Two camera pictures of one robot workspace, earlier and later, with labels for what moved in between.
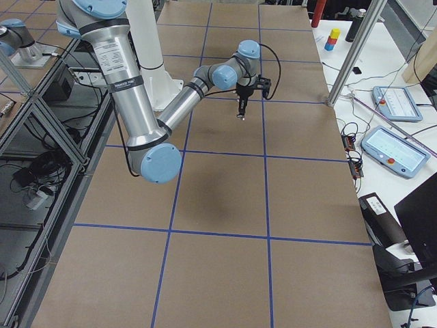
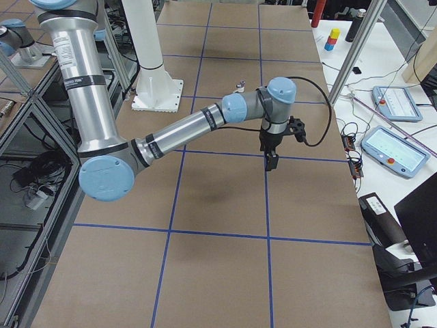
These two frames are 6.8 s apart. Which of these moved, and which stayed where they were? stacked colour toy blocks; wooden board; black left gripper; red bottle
Moved: black left gripper
Stayed: red bottle; stacked colour toy blocks; wooden board
